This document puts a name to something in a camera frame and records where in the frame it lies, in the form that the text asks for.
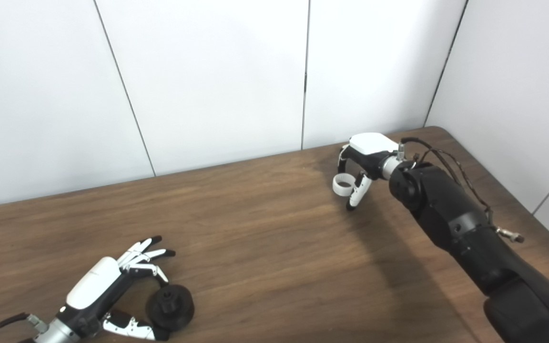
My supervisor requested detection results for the white ring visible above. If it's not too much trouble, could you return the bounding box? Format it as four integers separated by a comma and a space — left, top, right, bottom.
333, 174, 355, 198

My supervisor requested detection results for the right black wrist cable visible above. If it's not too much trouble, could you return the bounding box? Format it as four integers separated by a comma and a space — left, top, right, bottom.
401, 137, 525, 243

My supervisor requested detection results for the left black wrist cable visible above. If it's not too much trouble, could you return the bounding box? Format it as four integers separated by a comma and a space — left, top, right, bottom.
0, 312, 49, 343

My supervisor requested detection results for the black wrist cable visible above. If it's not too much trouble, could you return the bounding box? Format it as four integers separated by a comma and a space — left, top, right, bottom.
0, 312, 49, 343
401, 137, 525, 243

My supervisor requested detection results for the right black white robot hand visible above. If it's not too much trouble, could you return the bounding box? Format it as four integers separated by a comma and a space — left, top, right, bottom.
337, 133, 401, 211

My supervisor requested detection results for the round black part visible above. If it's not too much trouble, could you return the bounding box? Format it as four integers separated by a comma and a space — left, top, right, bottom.
145, 284, 195, 330

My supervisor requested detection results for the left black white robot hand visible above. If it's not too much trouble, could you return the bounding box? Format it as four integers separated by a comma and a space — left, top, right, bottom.
57, 235, 176, 342

